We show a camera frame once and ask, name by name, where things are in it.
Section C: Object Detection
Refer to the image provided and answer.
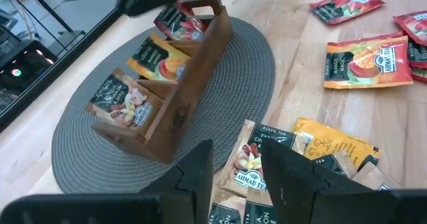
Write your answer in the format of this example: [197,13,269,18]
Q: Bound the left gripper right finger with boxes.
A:
[260,137,427,224]

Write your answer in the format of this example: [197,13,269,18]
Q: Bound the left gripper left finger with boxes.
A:
[0,139,215,224]

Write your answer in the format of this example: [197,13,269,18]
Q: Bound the orange mango tea packet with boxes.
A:
[322,31,415,91]
[127,33,191,85]

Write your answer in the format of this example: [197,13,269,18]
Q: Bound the wooden tea caddy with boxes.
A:
[85,0,234,165]

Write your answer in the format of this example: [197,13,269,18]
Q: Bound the yellow tea packet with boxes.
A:
[292,117,383,171]

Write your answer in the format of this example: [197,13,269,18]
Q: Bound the round grey woven placemat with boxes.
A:
[51,15,277,195]

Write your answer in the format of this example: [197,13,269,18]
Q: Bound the black computer case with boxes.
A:
[0,39,60,113]

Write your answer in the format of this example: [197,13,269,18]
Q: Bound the black aluminium table frame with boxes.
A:
[0,0,123,134]

